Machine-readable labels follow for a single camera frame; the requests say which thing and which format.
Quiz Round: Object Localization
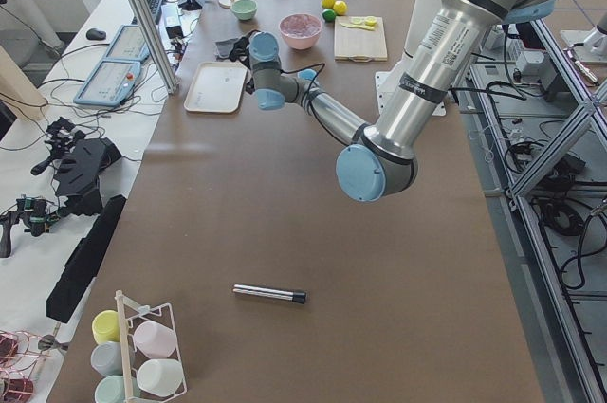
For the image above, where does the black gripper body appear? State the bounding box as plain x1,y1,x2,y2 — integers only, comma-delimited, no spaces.
229,30,258,90

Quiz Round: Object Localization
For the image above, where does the steel muddler black tip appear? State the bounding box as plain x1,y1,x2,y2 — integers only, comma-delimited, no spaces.
232,284,307,304

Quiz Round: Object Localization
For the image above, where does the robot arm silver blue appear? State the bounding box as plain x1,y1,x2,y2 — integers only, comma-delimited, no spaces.
230,0,556,202

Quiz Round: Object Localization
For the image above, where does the pink bowl of ice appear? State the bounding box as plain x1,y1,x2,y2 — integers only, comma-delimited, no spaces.
279,13,322,50

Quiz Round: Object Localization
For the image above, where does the light blue plastic cup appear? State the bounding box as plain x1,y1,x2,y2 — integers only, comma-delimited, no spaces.
297,68,317,82

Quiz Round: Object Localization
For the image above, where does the pink cup on rack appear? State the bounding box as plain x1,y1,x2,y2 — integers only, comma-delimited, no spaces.
133,321,177,359

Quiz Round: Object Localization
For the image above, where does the yellow cup on rack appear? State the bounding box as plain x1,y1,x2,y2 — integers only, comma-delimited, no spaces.
91,310,120,344

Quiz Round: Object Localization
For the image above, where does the grey cup on rack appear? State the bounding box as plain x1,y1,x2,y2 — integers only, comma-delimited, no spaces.
90,341,123,376

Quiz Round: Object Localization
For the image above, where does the white cup on rack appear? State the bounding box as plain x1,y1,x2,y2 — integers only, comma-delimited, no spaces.
137,358,184,397

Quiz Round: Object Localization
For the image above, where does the mint cup on rack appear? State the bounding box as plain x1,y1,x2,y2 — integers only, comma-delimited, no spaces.
94,376,126,403

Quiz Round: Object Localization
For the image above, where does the grey folded cloth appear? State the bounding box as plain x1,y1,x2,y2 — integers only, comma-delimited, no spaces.
215,38,239,60

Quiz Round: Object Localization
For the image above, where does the mint green bowl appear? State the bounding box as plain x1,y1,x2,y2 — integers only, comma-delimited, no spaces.
230,0,258,22

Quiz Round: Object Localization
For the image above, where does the cream rabbit tray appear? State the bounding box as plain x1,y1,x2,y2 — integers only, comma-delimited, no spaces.
184,62,248,114

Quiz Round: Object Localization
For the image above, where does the green lime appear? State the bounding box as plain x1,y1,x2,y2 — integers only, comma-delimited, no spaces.
322,9,336,23

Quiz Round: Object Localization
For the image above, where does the whole yellow lemon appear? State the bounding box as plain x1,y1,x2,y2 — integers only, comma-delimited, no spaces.
332,0,348,16
321,0,336,9

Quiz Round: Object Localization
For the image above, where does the yellow plastic knife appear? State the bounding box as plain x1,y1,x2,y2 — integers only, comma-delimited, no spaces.
340,22,375,31

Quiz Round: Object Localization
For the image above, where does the blue teach pendant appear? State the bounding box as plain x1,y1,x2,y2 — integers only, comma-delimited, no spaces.
105,25,150,62
73,58,141,107

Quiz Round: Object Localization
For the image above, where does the wooden cutting board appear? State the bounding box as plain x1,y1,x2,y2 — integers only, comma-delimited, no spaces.
334,16,388,62

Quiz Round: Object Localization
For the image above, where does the black computer mouse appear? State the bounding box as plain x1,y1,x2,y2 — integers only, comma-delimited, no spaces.
85,28,106,41

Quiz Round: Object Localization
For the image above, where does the black long plastic case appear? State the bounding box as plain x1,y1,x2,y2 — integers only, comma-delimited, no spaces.
46,195,126,323

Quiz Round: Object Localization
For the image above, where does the steel jigger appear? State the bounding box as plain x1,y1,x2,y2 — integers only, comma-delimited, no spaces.
37,334,69,356

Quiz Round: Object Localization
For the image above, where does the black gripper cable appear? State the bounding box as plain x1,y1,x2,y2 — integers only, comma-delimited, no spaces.
279,63,357,148

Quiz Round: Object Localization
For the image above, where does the aluminium frame post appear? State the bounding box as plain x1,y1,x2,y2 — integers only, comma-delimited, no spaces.
128,0,178,95

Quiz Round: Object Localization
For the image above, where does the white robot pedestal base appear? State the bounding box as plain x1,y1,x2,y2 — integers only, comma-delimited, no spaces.
374,0,448,118

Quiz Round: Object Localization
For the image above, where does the white wire cup rack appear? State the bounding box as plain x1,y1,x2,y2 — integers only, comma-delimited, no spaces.
115,290,188,402

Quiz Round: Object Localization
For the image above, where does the copper wire rack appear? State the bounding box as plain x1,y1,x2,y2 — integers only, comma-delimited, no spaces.
1,330,49,402

